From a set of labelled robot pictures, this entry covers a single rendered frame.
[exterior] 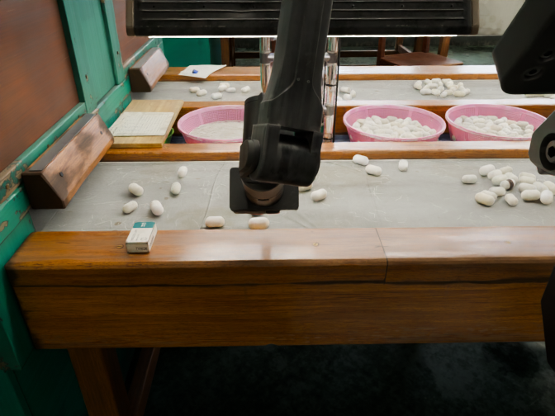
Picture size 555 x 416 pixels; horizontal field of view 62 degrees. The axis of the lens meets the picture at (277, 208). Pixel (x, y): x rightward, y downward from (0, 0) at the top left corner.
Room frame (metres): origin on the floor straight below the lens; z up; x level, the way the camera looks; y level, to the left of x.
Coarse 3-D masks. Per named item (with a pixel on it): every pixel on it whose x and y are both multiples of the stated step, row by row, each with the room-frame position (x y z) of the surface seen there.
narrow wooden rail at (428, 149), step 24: (168, 144) 1.02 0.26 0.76; (192, 144) 1.02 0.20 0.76; (216, 144) 1.02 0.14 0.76; (240, 144) 1.02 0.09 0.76; (336, 144) 1.02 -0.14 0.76; (360, 144) 1.02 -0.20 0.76; (384, 144) 1.02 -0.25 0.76; (408, 144) 1.02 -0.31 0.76; (432, 144) 1.02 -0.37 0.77; (456, 144) 1.02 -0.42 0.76; (480, 144) 1.02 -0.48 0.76; (504, 144) 1.02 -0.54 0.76; (528, 144) 1.02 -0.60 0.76
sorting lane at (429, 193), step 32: (320, 160) 0.98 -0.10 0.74; (352, 160) 0.98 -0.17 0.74; (384, 160) 0.98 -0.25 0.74; (416, 160) 0.99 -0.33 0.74; (448, 160) 0.99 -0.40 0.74; (480, 160) 0.99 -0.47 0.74; (512, 160) 0.99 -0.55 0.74; (96, 192) 0.83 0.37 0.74; (128, 192) 0.83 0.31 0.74; (160, 192) 0.83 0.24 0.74; (192, 192) 0.83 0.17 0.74; (224, 192) 0.83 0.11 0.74; (352, 192) 0.83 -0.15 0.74; (384, 192) 0.83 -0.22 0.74; (416, 192) 0.83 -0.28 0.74; (448, 192) 0.83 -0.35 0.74; (512, 192) 0.83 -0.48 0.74; (64, 224) 0.71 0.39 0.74; (96, 224) 0.71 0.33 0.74; (128, 224) 0.71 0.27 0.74; (160, 224) 0.71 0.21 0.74; (192, 224) 0.71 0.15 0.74; (224, 224) 0.71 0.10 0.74; (288, 224) 0.71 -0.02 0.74; (320, 224) 0.71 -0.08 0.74; (352, 224) 0.71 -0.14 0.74; (384, 224) 0.71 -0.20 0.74; (416, 224) 0.71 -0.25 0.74; (448, 224) 0.71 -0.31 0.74; (480, 224) 0.71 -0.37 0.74; (512, 224) 0.71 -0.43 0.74; (544, 224) 0.71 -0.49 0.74
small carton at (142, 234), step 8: (136, 224) 0.64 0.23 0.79; (144, 224) 0.64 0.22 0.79; (152, 224) 0.64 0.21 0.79; (136, 232) 0.62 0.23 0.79; (144, 232) 0.62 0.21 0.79; (152, 232) 0.62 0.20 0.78; (128, 240) 0.59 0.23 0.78; (136, 240) 0.59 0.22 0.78; (144, 240) 0.59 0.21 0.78; (152, 240) 0.61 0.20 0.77; (128, 248) 0.59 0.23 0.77; (136, 248) 0.59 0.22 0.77; (144, 248) 0.59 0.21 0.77
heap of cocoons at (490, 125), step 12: (456, 120) 1.25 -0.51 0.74; (468, 120) 1.25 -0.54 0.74; (480, 120) 1.25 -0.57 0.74; (492, 120) 1.27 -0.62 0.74; (504, 120) 1.26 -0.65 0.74; (480, 132) 1.17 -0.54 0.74; (492, 132) 1.16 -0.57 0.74; (504, 132) 1.16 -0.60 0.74; (516, 132) 1.15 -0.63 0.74; (528, 132) 1.16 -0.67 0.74
